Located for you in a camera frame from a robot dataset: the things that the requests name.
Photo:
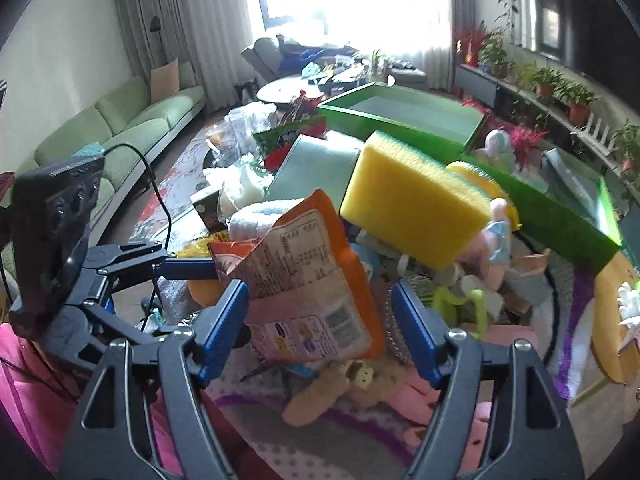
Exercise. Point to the pink plush toy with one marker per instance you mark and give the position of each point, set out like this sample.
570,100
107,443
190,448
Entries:
415,405

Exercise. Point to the yellow sponge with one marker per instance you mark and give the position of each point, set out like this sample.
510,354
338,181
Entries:
410,200

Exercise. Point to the clear plastic bag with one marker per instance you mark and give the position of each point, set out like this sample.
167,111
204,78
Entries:
247,127

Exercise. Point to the pale blue fluffy slipper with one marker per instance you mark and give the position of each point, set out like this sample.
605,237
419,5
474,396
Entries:
252,222

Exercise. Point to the white router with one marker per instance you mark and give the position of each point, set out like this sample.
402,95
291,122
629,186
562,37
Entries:
595,135

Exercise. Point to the cardboard sheet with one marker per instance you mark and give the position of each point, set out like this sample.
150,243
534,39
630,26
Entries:
165,82

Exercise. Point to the beige pleated curtain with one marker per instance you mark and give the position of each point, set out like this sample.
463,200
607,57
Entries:
200,35

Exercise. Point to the red leaf plant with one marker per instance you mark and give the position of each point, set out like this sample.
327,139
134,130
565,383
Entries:
470,42

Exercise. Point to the blue blanket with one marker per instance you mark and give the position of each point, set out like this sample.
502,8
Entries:
310,55

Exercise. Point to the grey ottoman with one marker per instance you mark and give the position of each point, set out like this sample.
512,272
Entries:
407,76

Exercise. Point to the pale green sponge cloth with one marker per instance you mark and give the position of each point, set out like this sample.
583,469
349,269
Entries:
310,170

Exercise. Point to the red feather flower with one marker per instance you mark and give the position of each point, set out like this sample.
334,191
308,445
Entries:
525,142

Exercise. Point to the wall television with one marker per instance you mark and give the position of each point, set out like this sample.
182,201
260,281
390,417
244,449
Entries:
590,20

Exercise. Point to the green snack bag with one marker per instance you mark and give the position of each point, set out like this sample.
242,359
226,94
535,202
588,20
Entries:
290,135

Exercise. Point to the black floor lamp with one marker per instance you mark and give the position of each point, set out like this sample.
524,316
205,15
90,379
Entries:
155,22

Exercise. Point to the lime green plastic toy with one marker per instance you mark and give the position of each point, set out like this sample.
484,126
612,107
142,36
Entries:
457,305

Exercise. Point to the long television cabinet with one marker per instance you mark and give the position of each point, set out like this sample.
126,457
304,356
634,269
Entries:
480,85

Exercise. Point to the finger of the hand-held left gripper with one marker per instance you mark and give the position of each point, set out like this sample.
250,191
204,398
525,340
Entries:
100,324
190,269

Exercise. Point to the yellow haired plush doll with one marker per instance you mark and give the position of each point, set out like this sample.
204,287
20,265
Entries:
495,240

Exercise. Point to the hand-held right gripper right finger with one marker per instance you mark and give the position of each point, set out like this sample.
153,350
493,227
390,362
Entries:
415,332

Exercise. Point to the grey armchair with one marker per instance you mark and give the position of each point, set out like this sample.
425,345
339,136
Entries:
265,52

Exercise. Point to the teal cushion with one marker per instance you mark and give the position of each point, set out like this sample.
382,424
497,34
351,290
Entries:
89,150

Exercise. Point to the potted green plant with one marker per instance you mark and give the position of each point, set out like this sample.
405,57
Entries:
627,145
577,105
542,82
497,55

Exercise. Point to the round white coffee table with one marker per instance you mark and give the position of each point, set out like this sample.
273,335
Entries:
285,91

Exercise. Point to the orange snack packet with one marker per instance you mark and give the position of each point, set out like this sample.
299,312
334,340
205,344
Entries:
300,270

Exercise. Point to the beige teddy bear plush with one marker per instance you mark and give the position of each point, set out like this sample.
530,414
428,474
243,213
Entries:
320,395

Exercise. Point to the pastel plush toy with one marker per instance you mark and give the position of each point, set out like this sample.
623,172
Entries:
497,147

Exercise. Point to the pink cloth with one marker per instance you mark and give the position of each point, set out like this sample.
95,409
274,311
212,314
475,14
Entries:
30,410

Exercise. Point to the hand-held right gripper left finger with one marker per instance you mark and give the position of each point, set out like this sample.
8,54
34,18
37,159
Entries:
225,327

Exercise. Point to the patterned purple rug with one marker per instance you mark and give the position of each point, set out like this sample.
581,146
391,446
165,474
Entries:
562,310

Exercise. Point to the green storage box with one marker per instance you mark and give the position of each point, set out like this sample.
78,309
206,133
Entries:
550,220
400,132

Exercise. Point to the green sofa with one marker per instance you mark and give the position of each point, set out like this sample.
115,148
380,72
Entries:
130,115

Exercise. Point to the round wooden stool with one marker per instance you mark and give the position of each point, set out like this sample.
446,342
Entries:
607,320

